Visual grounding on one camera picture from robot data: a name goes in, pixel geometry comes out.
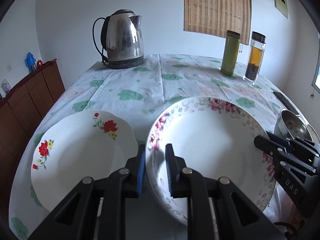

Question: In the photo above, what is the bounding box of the glass tea bottle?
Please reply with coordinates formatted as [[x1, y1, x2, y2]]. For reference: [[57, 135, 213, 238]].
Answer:
[[242, 31, 266, 84]]

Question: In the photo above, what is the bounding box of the stainless steel electric kettle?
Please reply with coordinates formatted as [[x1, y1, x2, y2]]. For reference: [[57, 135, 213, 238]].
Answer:
[[98, 9, 144, 69]]

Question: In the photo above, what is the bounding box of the black smartphone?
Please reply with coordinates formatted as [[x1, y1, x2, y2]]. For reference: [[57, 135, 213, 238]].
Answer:
[[273, 91, 298, 115]]

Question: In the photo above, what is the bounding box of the green thermos bottle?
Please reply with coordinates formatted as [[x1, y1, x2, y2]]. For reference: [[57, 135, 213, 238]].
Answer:
[[220, 30, 241, 76]]

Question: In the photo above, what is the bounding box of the blue kids water bottle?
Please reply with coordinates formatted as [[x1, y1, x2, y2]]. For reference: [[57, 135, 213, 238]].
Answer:
[[24, 52, 37, 73]]

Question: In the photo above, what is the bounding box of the floral plastic tablecloth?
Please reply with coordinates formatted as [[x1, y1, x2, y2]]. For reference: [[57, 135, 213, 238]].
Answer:
[[9, 54, 284, 239]]

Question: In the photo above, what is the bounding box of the patterned bag on sideboard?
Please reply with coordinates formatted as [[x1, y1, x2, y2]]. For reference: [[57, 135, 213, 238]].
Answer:
[[1, 79, 11, 95]]

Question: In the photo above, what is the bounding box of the red flower white plate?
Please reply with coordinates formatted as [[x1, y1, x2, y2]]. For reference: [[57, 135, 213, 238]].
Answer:
[[31, 110, 138, 212]]

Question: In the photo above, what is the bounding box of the stainless steel bowl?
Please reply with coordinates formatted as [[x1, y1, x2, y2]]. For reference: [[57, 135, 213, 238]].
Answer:
[[274, 109, 319, 144]]

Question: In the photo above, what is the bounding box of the green wall panel box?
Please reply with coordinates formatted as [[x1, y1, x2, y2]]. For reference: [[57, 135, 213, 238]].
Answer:
[[274, 0, 288, 18]]

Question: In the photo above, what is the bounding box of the window with frame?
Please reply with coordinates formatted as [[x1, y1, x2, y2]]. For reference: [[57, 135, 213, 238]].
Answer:
[[312, 36, 320, 92]]

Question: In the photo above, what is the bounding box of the brown wooden sideboard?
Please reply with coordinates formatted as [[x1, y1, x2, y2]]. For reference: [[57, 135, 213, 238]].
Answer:
[[1, 59, 65, 222]]

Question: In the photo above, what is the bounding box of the bamboo window blind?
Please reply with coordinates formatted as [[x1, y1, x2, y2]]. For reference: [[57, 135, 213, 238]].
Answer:
[[183, 0, 252, 45]]

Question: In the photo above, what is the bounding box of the small red apple ornament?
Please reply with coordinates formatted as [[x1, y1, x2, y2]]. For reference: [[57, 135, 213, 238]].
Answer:
[[36, 60, 43, 68]]

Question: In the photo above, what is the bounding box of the pink floral white deep plate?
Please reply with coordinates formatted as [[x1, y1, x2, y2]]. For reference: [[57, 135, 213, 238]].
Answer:
[[145, 96, 276, 225]]

